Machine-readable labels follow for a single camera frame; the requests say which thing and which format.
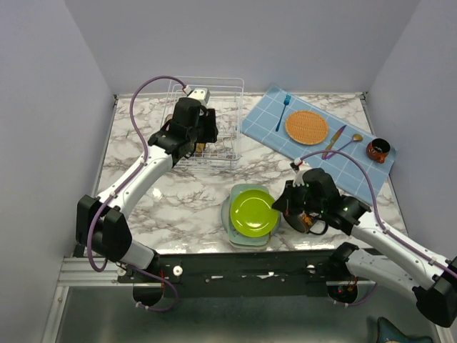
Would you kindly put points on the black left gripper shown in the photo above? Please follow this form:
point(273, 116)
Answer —
point(208, 118)

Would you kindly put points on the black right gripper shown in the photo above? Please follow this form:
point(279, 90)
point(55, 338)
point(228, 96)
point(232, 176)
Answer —
point(285, 202)

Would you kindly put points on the lime green round plate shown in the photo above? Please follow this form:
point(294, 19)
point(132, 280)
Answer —
point(252, 215)

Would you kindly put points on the white wire dish rack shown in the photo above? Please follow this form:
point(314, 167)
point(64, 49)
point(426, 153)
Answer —
point(225, 96)

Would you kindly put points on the yellow patterned round plate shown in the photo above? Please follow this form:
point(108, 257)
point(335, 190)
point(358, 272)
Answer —
point(200, 146)

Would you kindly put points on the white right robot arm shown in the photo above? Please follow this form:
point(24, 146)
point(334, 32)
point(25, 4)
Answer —
point(404, 265)

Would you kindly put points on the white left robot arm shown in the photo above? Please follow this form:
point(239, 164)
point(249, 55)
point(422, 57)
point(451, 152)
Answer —
point(101, 221)

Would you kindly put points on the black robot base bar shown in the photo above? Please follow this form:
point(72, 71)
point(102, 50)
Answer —
point(253, 274)

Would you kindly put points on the black skull pattern mug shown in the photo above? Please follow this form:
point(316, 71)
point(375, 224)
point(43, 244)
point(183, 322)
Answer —
point(303, 223)

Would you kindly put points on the teal square ceramic plate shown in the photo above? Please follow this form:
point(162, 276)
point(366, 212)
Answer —
point(239, 240)

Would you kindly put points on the round woven wicker plate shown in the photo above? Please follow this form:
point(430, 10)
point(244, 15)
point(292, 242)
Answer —
point(306, 127)

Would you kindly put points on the iridescent rainbow knife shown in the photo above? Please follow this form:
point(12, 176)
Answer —
point(333, 140)

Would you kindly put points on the blue metal fork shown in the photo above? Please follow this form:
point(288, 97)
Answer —
point(286, 103)

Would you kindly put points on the small brown clay cup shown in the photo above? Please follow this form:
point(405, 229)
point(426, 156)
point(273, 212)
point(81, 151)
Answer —
point(377, 150)

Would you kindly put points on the dark teal star object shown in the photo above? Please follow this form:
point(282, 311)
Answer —
point(387, 332)

